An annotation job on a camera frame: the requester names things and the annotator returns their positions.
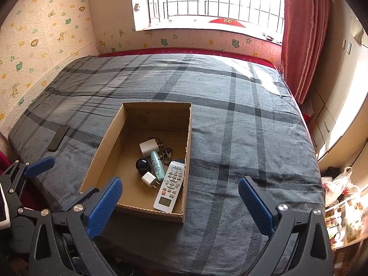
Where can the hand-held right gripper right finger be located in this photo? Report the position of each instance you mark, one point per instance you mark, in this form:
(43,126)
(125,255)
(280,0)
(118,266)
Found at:
(256,205)

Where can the black smartphone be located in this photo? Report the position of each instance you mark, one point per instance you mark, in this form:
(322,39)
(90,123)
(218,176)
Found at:
(58,138)

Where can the small black object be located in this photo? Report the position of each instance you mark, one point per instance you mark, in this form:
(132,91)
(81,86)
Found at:
(180,161)

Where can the red curtain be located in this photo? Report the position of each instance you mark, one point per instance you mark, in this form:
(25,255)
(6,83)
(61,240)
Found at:
(302,34)

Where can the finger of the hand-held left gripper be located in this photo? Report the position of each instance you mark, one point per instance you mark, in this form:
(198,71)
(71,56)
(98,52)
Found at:
(38,166)

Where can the teal lotion bottle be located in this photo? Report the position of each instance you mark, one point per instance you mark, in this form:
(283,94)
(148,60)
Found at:
(157,166)

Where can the small white charger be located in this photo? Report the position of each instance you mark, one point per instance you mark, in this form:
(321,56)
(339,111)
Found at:
(148,178)

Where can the red window decoration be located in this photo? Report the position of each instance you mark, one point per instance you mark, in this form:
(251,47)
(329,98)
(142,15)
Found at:
(227,21)

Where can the white plastic bag red print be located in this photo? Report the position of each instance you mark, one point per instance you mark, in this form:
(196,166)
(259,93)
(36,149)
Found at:
(333,189)

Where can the white remote control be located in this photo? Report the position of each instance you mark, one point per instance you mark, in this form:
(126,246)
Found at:
(169,187)

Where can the brown cardboard box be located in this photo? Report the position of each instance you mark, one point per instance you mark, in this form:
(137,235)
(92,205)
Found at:
(120,161)

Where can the grey plaid blanket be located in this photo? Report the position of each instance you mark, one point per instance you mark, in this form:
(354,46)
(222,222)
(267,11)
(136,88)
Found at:
(244,120)

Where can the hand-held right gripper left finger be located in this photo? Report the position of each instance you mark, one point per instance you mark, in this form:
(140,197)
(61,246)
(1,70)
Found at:
(105,207)

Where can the wooden shelf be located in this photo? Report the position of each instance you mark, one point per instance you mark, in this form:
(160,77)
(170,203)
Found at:
(336,244)

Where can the beige cabinet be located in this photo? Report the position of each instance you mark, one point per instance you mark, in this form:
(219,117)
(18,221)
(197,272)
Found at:
(342,92)

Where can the clear plastic bag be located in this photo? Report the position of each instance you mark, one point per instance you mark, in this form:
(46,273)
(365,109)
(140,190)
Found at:
(355,221)

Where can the black round-top bottle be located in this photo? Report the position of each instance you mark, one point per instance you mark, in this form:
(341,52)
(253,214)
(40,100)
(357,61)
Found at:
(143,166)

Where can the large white charger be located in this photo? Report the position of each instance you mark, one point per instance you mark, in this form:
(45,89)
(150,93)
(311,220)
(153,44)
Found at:
(148,148)

